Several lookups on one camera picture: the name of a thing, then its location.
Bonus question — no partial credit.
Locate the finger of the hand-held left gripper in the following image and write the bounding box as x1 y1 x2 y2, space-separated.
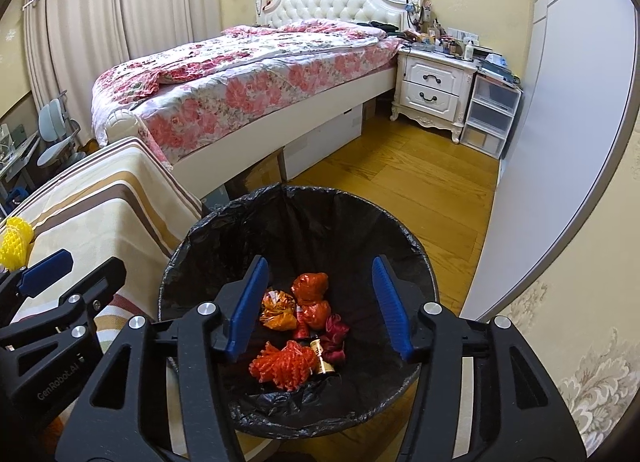
0 257 127 378
0 249 75 315

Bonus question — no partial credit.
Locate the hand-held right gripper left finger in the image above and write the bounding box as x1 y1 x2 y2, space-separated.
60 254 271 462

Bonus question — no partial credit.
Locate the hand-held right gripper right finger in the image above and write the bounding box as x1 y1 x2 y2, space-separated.
371 254 588 462

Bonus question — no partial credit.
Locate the yellow foam net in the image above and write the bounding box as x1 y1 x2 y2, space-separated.
0 217 35 270

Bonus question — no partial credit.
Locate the orange knotted plastic bag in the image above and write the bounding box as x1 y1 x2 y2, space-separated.
291 272 332 330

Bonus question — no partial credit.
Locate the orange-red foam net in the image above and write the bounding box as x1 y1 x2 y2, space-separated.
248 340 317 389

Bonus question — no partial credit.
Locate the brown bottle with yellow label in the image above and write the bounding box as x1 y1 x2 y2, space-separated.
307 337 341 378

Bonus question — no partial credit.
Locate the round bin with black bag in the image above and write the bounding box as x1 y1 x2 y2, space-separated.
157 184 442 440

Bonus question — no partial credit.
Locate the striped bed sheet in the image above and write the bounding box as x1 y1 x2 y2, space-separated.
0 137 203 448

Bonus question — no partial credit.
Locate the study desk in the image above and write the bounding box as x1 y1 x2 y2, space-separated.
0 127 43 203

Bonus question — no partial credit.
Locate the cardboard box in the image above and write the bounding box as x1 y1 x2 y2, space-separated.
225 151 286 197

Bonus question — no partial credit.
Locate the light blue desk chair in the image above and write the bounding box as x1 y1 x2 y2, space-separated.
36 92 86 167

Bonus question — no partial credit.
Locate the white storage box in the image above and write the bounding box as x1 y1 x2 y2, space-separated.
282 104 364 179

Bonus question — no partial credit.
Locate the clear plastic drawer unit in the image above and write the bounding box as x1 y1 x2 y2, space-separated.
459 74 523 160

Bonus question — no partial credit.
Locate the white nightstand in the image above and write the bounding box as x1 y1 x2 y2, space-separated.
390 49 478 143

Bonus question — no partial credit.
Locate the pink floral quilt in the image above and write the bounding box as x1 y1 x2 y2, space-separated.
91 19 406 163

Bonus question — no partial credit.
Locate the white wardrobe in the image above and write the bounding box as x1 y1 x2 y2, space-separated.
460 0 640 323

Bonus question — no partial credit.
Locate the nightstand clutter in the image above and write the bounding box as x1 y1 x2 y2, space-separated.
400 2 516 77

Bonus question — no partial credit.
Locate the white tufted bed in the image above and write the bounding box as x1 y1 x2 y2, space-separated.
91 0 426 197

